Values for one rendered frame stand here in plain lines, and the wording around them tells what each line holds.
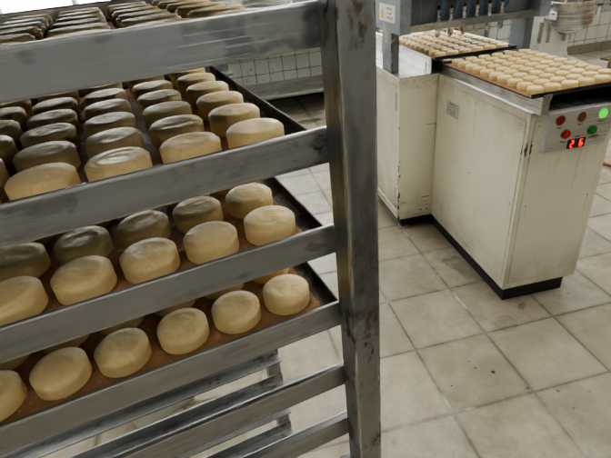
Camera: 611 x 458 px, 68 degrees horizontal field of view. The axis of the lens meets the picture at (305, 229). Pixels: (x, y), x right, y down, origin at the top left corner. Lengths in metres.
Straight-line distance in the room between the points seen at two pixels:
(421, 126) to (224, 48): 2.05
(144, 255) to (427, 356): 1.55
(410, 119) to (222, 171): 1.99
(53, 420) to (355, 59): 0.37
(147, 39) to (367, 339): 0.32
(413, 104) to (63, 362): 2.01
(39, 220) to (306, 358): 1.59
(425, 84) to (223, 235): 1.94
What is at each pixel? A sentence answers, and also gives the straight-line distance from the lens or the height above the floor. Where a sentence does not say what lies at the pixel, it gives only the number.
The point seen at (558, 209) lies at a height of 0.44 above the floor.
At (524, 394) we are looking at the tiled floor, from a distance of 1.83.
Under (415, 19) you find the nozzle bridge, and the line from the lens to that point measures 2.30.
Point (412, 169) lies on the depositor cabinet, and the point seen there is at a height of 0.37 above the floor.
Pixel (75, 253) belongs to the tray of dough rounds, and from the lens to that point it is 0.47.
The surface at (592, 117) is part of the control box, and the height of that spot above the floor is 0.80.
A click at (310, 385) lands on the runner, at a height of 0.97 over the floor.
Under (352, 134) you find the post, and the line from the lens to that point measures 0.34.
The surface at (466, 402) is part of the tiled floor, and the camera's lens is 1.76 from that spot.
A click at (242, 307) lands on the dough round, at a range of 0.48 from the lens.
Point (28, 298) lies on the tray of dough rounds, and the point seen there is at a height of 1.15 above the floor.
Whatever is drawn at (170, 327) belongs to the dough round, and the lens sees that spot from 0.48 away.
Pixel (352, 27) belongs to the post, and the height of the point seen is 1.32.
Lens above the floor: 1.36
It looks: 31 degrees down
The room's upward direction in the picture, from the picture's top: 6 degrees counter-clockwise
